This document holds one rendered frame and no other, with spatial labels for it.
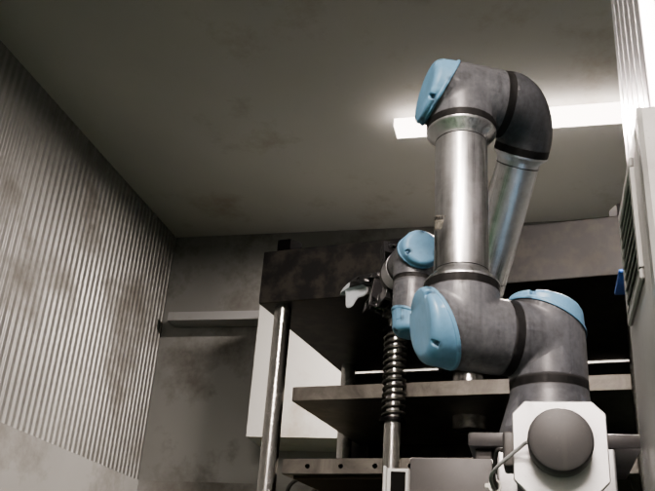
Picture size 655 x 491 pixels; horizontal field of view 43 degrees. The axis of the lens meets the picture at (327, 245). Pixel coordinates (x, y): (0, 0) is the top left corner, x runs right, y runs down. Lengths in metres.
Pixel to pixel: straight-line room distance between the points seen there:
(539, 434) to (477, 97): 0.74
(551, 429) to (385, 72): 3.60
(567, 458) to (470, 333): 0.46
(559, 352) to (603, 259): 1.42
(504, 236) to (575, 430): 0.76
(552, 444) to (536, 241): 1.95
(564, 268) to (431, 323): 1.49
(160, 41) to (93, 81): 0.56
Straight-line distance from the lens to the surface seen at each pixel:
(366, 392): 2.82
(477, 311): 1.23
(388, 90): 4.42
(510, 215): 1.51
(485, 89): 1.43
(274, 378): 2.85
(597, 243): 2.69
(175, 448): 5.71
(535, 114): 1.47
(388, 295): 1.67
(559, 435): 0.80
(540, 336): 1.26
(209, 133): 4.93
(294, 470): 2.82
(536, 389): 1.25
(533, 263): 2.69
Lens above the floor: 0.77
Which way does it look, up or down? 25 degrees up
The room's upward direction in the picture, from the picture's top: 4 degrees clockwise
